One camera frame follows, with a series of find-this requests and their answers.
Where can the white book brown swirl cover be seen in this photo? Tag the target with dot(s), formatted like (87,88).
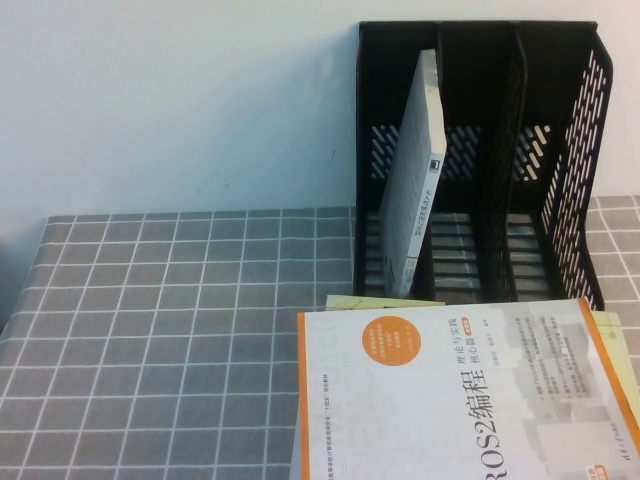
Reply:
(415,175)

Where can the black plastic book stand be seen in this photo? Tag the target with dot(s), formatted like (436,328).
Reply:
(475,75)

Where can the grey checkered tablecloth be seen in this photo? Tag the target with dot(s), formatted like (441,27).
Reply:
(175,300)

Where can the yellow-green book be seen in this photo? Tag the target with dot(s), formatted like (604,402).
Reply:
(615,350)

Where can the white orange ROS2 book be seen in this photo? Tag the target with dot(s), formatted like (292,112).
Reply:
(400,400)

